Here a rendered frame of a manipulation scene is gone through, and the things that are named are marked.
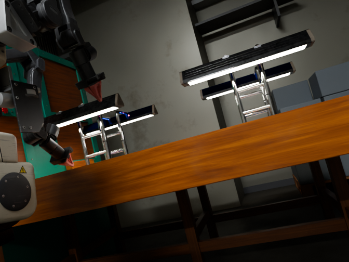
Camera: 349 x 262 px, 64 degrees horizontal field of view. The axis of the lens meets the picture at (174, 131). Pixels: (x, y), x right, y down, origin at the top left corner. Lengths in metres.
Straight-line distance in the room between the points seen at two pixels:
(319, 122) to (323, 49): 3.00
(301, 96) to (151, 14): 2.00
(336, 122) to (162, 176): 0.63
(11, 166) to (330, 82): 2.70
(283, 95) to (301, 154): 2.34
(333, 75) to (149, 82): 1.95
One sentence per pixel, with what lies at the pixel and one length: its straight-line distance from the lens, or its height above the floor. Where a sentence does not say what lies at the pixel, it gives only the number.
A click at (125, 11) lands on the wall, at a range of 3.85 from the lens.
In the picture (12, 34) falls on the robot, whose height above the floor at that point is 1.11.
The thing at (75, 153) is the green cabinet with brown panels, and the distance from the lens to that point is 2.44.
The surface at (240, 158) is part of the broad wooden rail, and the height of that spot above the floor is 0.64.
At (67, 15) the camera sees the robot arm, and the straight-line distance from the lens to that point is 1.12.
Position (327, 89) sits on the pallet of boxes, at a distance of 2.99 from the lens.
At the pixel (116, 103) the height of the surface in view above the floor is 1.05.
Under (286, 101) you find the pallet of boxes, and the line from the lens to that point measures 3.33.
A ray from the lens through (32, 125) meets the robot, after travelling 0.95.
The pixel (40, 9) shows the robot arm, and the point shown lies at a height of 1.24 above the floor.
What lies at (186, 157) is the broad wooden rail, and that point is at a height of 0.69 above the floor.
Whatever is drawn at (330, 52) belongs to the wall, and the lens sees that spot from 4.00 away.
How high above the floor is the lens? 0.71
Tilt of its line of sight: 5 degrees up
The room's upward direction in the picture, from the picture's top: 14 degrees counter-clockwise
